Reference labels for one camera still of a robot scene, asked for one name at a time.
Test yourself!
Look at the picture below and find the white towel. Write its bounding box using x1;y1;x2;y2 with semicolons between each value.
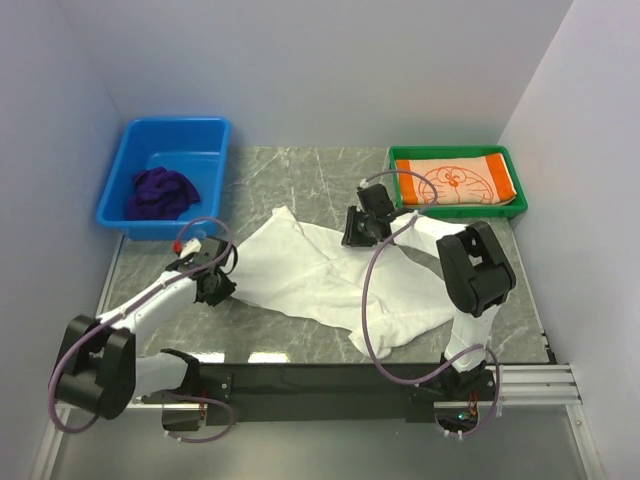
231;206;455;359

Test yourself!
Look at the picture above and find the orange Doraemon towel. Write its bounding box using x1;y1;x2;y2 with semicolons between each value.
395;153;517;206

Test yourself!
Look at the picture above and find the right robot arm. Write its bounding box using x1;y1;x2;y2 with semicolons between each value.
342;180;516;399

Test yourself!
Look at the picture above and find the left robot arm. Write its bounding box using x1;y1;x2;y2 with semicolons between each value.
49;237;238;420

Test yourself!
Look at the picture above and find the purple towel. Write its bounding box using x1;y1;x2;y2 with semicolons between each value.
124;167;201;221

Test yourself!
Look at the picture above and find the blue plastic bin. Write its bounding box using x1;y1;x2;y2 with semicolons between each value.
96;117;232;241

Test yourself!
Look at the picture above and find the green plastic tray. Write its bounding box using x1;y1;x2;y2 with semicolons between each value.
389;145;528;219

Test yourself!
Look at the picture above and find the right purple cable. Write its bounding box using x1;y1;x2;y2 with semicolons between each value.
360;168;502;441

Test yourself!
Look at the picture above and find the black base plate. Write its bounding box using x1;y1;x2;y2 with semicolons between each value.
140;363;499;432

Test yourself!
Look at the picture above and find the aluminium mounting rail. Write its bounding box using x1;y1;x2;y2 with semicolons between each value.
53;363;584;410

